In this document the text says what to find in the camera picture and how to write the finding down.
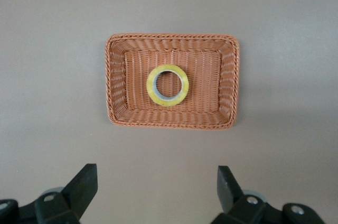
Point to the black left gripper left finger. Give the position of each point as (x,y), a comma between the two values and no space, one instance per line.
(66,205)

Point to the brown wicker basket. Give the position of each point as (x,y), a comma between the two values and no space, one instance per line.
(200,89)

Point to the yellow clear tape roll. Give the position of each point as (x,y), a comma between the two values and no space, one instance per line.
(169,102)

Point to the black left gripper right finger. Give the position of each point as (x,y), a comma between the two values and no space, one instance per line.
(237,208)

